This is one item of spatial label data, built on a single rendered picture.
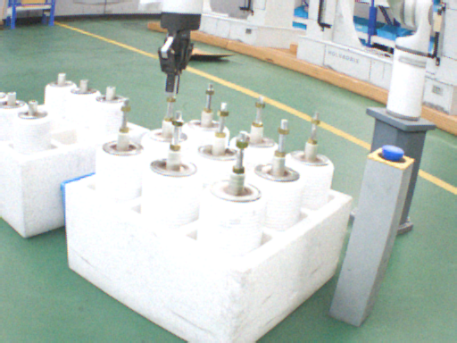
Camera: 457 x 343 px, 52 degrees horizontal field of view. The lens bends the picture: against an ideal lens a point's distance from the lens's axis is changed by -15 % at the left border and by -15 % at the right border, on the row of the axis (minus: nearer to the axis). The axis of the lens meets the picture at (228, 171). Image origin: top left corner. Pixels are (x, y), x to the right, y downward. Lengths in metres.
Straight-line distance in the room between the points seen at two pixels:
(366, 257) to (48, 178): 0.66
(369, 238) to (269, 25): 3.57
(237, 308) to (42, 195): 0.54
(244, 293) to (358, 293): 0.26
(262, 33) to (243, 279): 3.68
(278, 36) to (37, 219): 3.52
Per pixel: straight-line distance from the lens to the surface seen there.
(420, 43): 1.26
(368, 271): 0.90
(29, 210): 1.12
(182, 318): 0.84
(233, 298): 0.75
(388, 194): 0.84
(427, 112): 2.95
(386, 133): 1.29
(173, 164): 0.83
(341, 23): 3.77
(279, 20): 4.41
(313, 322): 0.95
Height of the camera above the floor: 0.54
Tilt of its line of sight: 20 degrees down
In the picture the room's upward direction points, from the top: 7 degrees clockwise
